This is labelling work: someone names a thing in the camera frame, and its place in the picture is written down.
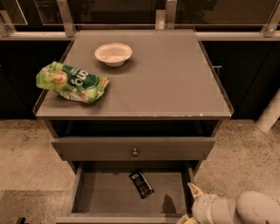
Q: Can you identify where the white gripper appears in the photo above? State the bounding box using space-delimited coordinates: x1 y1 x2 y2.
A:
176 182 243 224

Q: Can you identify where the black rxbar chocolate bar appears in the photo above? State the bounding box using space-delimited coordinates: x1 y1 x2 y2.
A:
129 171 154 199

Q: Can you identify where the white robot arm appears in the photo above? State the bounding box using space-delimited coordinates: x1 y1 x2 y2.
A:
176 183 280 224

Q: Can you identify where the round metal drawer knob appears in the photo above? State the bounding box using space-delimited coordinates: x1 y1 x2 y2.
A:
131 148 139 157

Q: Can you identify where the grey drawer cabinet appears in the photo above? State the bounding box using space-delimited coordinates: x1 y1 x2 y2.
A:
32 28 235 224

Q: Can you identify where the open grey middle drawer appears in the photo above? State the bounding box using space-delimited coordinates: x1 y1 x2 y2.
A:
55 161 195 224

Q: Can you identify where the grey top drawer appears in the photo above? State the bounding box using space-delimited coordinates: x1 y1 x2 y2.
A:
51 136 215 161

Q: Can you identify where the white paper bowl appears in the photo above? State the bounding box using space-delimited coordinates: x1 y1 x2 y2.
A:
94 43 132 67

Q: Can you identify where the small black floor object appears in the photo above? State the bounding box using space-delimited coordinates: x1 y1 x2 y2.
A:
16 217 25 224

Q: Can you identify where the green chip bag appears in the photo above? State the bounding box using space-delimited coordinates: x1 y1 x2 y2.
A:
36 61 109 104

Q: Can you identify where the white cylindrical post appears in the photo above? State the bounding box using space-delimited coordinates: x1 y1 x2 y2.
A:
256 89 280 132

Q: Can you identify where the metal railing frame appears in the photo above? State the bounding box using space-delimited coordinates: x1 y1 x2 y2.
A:
0 0 280 40

